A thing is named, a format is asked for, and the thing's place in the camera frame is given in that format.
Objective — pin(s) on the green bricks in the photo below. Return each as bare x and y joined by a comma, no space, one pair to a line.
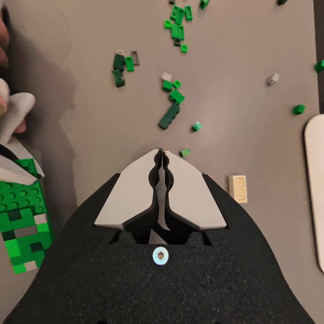
177,30

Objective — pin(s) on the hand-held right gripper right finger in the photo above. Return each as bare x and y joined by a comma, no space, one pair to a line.
195,200

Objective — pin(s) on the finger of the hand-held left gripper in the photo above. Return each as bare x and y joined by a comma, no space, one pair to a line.
23,149
15,174

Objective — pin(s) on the light grey small brick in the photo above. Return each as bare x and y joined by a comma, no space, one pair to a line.
167,76

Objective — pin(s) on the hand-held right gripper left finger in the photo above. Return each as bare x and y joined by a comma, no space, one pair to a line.
126,197

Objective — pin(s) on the white tray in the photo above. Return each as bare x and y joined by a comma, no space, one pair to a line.
316,177

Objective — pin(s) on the cream brick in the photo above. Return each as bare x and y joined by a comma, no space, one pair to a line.
238,188

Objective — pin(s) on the dark grey flat tile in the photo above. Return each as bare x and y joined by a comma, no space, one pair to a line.
132,58

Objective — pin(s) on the person's left hand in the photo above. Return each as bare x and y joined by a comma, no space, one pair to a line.
3,48

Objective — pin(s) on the green brick baseplate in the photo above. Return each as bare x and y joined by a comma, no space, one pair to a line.
22,222

